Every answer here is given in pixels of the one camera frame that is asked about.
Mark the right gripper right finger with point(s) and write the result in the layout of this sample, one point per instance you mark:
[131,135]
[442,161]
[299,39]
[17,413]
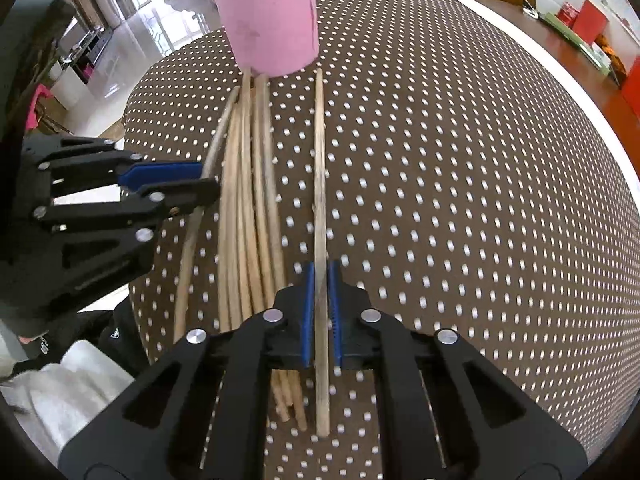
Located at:
[444,410]

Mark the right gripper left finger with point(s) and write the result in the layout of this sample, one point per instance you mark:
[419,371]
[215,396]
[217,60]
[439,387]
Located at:
[200,412]

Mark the red box on table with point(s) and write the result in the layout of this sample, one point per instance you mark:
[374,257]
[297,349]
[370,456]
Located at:
[590,22]

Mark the brown polka dot tablecloth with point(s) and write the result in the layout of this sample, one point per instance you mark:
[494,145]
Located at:
[466,188]

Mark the green tray on table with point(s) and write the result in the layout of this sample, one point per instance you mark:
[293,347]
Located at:
[600,61]

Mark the red soda can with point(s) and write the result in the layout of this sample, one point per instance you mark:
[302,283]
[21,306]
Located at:
[567,14]

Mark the crossing wooden chopstick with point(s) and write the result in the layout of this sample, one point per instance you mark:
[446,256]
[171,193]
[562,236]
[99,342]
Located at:
[259,187]

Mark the white towel on lap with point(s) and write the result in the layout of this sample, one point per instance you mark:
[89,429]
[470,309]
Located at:
[53,404]

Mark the pink cylindrical utensil cup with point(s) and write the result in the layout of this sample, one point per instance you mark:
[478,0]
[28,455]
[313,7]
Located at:
[271,37]

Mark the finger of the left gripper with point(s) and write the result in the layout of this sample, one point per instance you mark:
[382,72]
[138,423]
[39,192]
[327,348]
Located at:
[150,199]
[150,172]

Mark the red paper gift bag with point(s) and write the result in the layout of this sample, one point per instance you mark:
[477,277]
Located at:
[631,87]

